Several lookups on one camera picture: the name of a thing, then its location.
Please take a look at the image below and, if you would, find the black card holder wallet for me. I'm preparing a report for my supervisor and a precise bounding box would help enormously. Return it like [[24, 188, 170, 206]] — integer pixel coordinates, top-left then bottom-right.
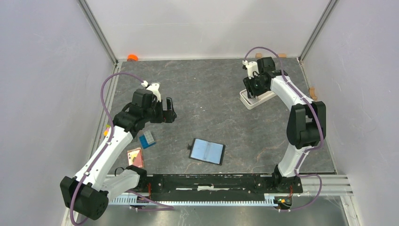
[[187, 138, 226, 166]]

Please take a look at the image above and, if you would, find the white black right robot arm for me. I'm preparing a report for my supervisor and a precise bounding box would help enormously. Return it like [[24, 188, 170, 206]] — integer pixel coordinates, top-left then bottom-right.
[[240, 57, 326, 192]]

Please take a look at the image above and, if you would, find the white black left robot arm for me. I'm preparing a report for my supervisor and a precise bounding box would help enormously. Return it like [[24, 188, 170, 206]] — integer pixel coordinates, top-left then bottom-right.
[[60, 89, 177, 220]]

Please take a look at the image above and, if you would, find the white card tray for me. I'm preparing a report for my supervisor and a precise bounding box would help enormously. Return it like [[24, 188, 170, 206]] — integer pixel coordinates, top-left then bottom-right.
[[239, 89, 276, 110]]

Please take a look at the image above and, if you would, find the pink playing card box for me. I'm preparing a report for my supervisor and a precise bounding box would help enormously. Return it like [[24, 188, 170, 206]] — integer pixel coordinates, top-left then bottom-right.
[[127, 147, 144, 168]]

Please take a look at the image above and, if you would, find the blue toy block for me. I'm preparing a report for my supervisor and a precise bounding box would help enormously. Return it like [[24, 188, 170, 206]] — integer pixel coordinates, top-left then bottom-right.
[[138, 131, 156, 149]]

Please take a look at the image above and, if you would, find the colourful toy brick stack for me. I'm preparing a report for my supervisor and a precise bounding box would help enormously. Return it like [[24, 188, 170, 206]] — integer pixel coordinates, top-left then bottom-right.
[[103, 124, 111, 137]]

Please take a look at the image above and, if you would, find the orange round cap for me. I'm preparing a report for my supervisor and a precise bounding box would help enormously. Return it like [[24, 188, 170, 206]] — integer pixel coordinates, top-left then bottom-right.
[[127, 54, 138, 62]]

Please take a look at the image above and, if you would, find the wooden curved block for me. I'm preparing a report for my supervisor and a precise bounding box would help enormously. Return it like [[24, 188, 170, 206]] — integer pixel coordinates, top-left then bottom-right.
[[309, 87, 318, 101]]

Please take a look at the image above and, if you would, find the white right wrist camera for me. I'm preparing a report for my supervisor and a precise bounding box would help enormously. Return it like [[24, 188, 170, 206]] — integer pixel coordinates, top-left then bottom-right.
[[242, 60, 259, 79]]

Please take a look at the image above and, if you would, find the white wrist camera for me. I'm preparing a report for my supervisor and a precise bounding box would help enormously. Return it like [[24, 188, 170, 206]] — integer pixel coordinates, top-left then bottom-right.
[[141, 81, 162, 102], [242, 60, 259, 79]]

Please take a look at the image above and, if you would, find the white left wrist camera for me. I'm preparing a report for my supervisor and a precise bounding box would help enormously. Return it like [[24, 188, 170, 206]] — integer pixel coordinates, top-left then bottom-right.
[[141, 81, 162, 102]]

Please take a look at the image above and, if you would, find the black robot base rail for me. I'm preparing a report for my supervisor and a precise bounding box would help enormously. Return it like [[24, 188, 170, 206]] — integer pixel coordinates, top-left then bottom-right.
[[134, 173, 303, 202]]

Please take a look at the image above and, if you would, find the white slotted cable duct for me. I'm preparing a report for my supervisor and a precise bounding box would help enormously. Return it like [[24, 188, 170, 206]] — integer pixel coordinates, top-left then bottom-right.
[[109, 194, 278, 207]]

